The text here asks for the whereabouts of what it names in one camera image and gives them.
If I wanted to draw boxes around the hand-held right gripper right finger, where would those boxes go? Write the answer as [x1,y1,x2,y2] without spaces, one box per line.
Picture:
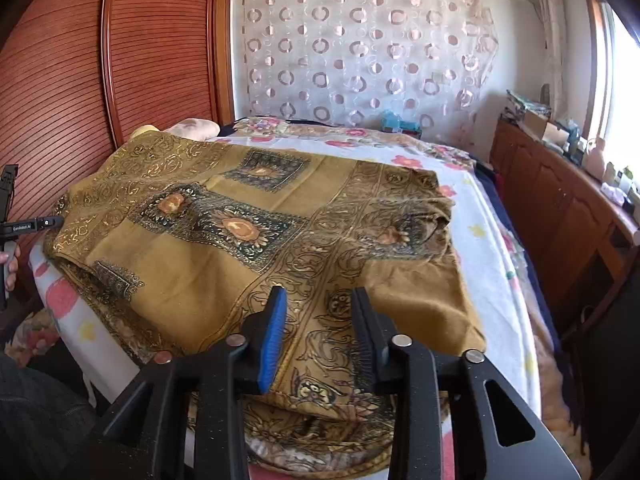
[349,287,581,480]

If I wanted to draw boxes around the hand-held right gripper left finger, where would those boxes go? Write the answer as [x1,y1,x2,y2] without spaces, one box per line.
[65,284,289,480]

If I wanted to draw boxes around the brown paisley printed garment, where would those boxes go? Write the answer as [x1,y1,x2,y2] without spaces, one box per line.
[42,131,489,477]

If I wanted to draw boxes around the person's left hand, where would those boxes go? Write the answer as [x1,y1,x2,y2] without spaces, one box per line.
[0,241,22,292]

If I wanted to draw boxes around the wooden slatted headboard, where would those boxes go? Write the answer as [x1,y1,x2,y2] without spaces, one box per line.
[0,0,237,243]

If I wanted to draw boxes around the white floral blanket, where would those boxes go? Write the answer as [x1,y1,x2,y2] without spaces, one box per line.
[27,132,547,480]

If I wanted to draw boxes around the cream pink pillow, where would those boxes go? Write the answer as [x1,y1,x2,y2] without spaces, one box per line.
[164,117,221,142]

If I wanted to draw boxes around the person's dark trousers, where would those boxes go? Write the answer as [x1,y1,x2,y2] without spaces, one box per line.
[0,349,98,480]

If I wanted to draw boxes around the teal box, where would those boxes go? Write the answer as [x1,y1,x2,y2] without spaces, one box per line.
[380,109,424,139]

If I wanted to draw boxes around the wooden cabinet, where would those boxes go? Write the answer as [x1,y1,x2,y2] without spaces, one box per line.
[486,114,640,352]

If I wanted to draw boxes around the cardboard box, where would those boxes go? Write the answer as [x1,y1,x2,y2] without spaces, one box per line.
[519,106,572,144]

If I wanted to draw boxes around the sheer circle-patterned curtain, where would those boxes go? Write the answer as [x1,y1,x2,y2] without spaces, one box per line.
[234,0,502,144]

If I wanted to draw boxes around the stack of printed packets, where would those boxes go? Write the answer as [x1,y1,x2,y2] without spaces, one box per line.
[504,88,554,119]

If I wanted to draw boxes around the pale pink jar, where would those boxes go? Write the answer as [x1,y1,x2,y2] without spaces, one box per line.
[581,137,609,182]

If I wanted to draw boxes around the white window curtain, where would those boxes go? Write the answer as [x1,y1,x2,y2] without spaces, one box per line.
[531,0,562,112]

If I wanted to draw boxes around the white cord loop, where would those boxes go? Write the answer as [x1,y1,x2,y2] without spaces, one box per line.
[578,304,597,347]

